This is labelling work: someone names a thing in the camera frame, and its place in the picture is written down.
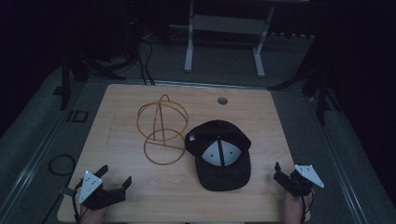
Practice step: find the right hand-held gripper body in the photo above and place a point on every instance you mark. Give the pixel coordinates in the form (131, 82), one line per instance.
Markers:
(308, 175)

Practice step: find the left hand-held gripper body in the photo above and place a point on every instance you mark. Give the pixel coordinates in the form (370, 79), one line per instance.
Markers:
(90, 185)

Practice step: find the person's left hand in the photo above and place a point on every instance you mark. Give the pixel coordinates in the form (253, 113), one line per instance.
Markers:
(92, 215)

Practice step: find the person's right hand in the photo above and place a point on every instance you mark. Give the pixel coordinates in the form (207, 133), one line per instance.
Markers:
(293, 207)

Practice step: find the black baseball cap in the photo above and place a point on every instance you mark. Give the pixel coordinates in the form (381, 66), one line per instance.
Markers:
(221, 155)

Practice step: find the grey table grommet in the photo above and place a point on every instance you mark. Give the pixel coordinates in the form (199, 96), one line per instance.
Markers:
(222, 100)

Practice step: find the black tripod stand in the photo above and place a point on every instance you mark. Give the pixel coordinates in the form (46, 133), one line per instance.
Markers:
(318, 81)
(72, 68)

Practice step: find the white metal desk frame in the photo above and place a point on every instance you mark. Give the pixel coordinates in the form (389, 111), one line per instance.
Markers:
(229, 25)

